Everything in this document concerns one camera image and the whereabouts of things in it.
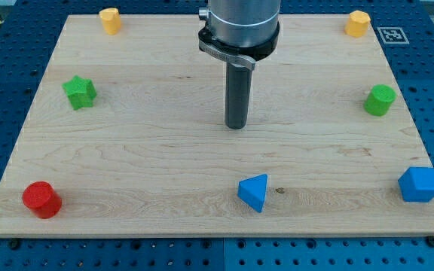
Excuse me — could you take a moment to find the light wooden board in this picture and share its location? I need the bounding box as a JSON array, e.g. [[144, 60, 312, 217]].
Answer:
[[0, 14, 434, 238]]

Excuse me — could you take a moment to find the blue triangular prism block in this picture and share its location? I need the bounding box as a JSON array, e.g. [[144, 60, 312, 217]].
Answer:
[[237, 174, 268, 212]]

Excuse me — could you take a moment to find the green cylinder block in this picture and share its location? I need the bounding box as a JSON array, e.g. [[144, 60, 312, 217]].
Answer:
[[363, 84, 396, 117]]

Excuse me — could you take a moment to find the yellow block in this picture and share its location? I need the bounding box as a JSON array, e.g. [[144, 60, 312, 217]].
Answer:
[[344, 11, 371, 38], [99, 8, 121, 35]]

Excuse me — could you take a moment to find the yellow block left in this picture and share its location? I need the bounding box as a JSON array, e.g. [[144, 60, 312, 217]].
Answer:
[[99, 8, 121, 35]]

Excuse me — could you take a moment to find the blue cube block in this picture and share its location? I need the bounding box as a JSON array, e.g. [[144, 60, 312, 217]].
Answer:
[[398, 167, 434, 202]]

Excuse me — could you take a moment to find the yellow block right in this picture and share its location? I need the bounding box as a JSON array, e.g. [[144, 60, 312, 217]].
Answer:
[[344, 11, 371, 38]]

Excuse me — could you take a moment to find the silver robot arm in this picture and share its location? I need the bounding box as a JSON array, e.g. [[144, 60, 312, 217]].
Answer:
[[198, 0, 281, 71]]

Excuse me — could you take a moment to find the white fiducial marker tag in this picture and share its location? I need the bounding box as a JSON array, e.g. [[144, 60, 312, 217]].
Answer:
[[377, 26, 409, 44]]

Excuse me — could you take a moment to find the red cylinder block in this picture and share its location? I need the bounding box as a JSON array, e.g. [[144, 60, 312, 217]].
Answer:
[[22, 181, 63, 219]]

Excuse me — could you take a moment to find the green star block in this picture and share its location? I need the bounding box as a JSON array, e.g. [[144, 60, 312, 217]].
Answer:
[[62, 75, 96, 110]]

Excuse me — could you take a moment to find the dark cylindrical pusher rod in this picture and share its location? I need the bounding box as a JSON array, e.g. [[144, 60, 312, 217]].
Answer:
[[225, 63, 252, 129]]

